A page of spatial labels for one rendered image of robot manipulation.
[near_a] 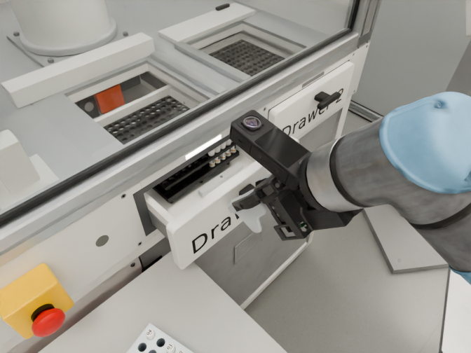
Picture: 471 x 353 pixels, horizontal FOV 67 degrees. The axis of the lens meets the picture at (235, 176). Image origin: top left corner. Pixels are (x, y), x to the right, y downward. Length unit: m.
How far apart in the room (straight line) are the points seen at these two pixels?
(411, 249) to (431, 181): 1.44
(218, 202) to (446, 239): 0.32
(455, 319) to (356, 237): 1.04
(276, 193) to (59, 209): 0.28
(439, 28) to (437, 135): 1.82
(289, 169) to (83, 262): 0.36
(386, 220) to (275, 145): 1.39
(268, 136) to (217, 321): 0.33
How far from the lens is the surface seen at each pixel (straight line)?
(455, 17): 2.05
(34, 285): 0.55
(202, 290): 0.65
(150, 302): 0.65
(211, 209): 0.54
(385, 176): 0.30
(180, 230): 0.52
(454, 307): 0.73
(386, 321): 1.55
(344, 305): 1.53
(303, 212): 0.44
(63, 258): 0.58
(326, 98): 0.80
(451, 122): 0.28
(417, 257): 1.71
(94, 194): 0.52
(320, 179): 0.35
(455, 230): 0.33
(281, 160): 0.41
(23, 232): 0.51
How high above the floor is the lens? 1.34
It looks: 46 degrees down
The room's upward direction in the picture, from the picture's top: straight up
